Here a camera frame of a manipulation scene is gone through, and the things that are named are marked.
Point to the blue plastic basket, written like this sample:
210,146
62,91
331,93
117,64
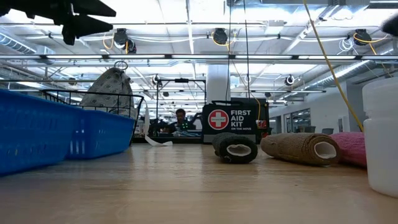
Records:
31,130
99,137

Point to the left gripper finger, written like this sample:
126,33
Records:
93,9
81,26

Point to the black background frame stand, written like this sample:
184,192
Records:
182,80

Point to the black first aid kit bag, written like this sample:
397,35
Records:
236,119

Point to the white plastic bottle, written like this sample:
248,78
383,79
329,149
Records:
382,149

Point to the person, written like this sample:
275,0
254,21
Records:
180,121

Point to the grey patterned hospital gown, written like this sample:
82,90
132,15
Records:
109,90

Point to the black bandage roll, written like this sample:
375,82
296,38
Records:
224,149

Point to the pink bandage roll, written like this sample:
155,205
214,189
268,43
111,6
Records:
351,146

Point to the tan bandage roll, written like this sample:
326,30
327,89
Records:
289,147

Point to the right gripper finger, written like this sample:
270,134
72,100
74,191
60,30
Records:
391,25

